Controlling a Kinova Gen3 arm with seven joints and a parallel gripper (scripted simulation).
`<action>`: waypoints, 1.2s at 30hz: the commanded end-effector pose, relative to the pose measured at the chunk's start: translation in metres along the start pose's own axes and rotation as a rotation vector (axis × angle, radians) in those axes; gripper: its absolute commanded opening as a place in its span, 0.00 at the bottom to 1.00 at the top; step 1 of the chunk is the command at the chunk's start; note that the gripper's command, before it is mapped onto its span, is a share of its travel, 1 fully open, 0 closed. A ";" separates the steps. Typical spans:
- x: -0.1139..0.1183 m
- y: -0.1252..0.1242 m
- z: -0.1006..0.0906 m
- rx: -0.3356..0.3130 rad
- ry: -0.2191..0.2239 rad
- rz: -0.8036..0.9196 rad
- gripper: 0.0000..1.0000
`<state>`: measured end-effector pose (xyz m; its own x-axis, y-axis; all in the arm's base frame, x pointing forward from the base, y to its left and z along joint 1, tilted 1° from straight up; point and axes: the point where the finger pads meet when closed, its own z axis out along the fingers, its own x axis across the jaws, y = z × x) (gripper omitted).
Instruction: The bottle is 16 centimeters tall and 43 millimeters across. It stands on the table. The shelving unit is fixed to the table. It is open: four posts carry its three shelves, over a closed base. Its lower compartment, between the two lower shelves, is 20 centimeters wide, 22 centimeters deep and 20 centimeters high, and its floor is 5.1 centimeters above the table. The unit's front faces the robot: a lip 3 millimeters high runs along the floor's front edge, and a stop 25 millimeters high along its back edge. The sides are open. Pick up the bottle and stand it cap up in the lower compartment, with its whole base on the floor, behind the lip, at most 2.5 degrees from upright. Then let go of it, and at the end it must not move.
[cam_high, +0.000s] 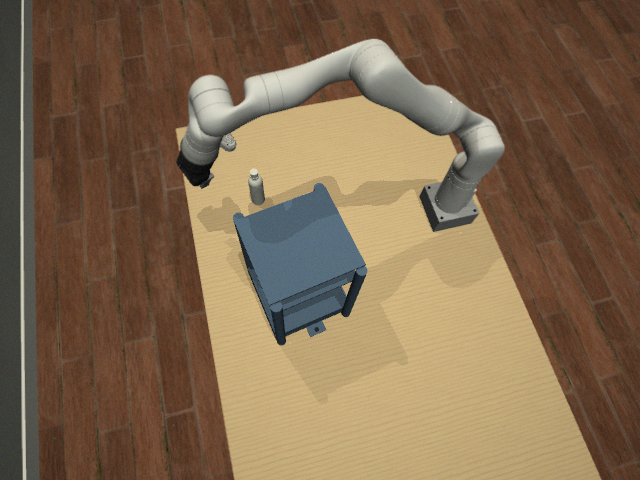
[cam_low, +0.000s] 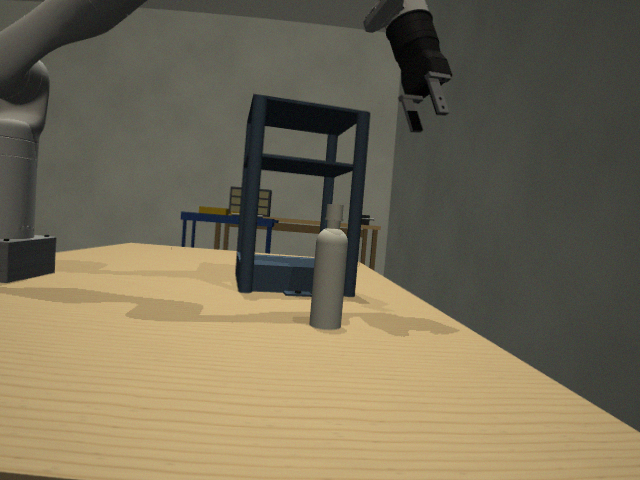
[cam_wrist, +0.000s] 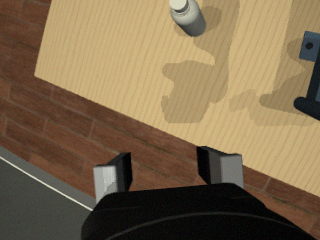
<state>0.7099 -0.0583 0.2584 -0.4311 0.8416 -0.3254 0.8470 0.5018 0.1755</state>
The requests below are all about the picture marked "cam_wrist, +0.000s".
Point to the blue shelving unit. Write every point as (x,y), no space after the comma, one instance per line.
(310,50)

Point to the grey cylinder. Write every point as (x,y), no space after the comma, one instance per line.
(188,16)

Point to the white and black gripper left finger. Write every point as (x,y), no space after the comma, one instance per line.
(115,176)

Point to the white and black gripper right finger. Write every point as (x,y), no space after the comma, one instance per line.
(215,166)

